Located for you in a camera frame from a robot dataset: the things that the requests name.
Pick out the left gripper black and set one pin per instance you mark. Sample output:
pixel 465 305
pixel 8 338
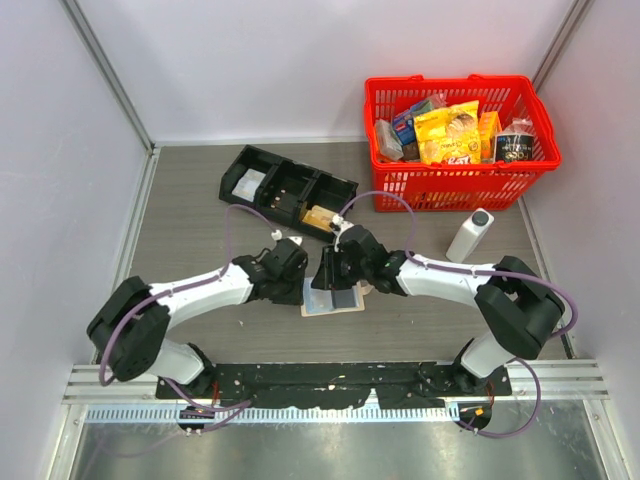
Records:
pixel 294 297

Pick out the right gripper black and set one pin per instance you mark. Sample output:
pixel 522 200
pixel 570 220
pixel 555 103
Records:
pixel 328 276

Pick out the beige leather card holder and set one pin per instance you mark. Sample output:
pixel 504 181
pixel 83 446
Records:
pixel 328 302

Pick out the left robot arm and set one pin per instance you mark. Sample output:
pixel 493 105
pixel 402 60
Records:
pixel 130 329

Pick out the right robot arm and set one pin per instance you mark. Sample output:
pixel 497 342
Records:
pixel 520 310

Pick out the gold card in tray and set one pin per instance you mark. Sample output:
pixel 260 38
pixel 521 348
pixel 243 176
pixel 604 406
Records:
pixel 319 217

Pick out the white cards in tray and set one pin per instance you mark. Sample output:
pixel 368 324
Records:
pixel 248 184

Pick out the black three-compartment tray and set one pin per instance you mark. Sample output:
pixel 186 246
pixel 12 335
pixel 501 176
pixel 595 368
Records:
pixel 288 190

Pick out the red plastic shopping basket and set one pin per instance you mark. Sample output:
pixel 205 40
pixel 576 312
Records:
pixel 449 173

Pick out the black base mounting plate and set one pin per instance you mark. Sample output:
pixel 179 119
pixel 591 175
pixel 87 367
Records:
pixel 330 386

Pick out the grey wrapped package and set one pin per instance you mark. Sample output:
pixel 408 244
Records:
pixel 387 141

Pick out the brown chocolate box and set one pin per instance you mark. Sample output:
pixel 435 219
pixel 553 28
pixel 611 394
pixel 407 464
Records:
pixel 411 152

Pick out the blue snack box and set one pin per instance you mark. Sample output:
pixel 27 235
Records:
pixel 403 127

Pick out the yellow chips bag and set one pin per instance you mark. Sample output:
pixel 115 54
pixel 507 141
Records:
pixel 449 135

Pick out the green sponge pack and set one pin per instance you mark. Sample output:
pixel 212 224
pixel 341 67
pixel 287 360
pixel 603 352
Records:
pixel 422 107

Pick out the black round can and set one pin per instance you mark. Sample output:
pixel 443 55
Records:
pixel 513 147

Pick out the orange snack box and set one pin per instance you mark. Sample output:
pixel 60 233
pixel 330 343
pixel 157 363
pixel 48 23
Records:
pixel 489 126

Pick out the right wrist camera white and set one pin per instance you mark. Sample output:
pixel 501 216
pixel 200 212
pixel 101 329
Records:
pixel 339 226

